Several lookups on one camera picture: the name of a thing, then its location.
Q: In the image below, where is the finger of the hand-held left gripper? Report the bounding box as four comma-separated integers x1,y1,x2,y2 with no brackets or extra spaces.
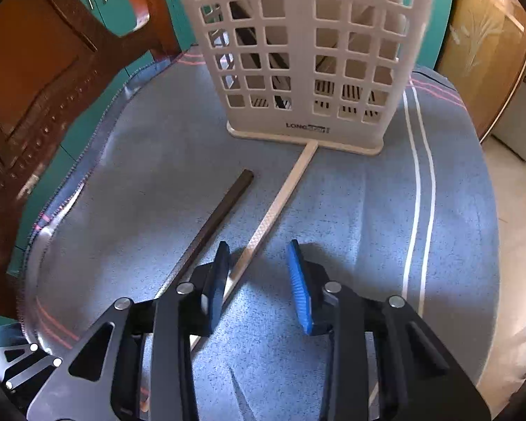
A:
0,342,64,393

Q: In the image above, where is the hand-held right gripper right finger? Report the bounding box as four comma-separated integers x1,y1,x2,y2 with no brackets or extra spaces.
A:
287,239,492,421

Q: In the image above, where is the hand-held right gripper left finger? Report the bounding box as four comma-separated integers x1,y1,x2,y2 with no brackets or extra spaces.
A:
26,241,233,421

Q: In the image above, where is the dark square chopstick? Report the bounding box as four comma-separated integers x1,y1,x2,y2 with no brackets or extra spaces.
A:
153,168,255,301

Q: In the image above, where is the beige chopstick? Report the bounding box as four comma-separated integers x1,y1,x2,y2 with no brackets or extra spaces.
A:
140,140,320,413

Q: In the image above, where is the white plastic utensil basket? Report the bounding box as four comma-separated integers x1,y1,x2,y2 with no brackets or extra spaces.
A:
169,0,441,156

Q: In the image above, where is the blue striped tablecloth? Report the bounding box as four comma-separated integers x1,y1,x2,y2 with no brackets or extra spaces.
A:
24,50,500,421

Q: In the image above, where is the grey refrigerator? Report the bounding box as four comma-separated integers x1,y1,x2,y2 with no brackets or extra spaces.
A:
493,74,526,163

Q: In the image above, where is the brown wooden chair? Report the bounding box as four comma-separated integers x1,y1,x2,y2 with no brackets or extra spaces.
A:
0,0,189,316

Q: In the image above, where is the wooden framed glass door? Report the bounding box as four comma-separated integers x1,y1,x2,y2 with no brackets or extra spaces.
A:
436,0,526,141

